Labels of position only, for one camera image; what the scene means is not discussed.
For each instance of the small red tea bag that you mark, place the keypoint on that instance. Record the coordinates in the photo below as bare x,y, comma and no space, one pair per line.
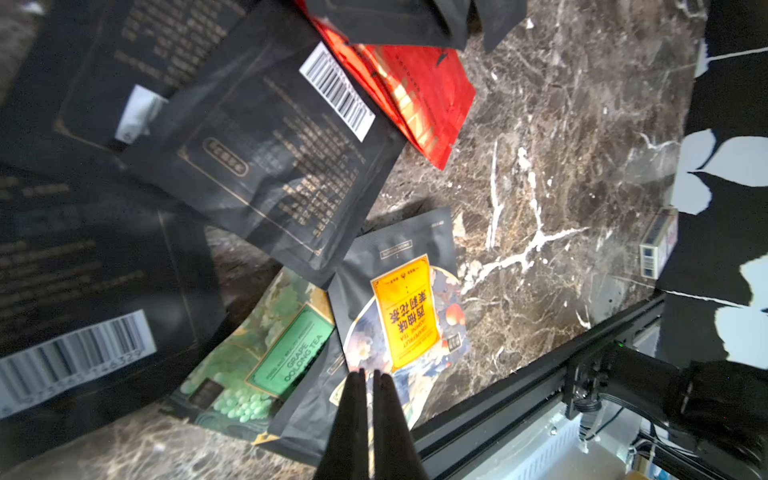
423,90

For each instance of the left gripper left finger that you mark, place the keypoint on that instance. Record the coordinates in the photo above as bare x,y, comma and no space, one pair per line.
346,455

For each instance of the yellow patterned tea bag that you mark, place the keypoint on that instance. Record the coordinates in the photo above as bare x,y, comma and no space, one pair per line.
396,300

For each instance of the black tea bag top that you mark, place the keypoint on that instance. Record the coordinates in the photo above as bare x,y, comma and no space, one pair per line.
438,24

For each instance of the black tea bag lower left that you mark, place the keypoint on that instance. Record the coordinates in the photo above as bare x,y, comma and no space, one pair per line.
106,306

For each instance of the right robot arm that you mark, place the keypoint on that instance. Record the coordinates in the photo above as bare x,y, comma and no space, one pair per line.
717,409

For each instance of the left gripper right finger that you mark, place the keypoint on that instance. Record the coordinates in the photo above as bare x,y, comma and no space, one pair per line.
395,455

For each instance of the black tea bag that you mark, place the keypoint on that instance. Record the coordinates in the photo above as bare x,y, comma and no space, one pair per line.
438,24
273,142
106,306
97,75

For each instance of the small white box by wall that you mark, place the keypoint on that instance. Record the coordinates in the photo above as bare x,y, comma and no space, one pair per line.
658,243

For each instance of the green tea bag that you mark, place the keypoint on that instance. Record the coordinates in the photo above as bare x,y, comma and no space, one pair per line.
239,387

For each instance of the black tea bag upper left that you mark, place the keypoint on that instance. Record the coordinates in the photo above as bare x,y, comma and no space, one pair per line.
273,142

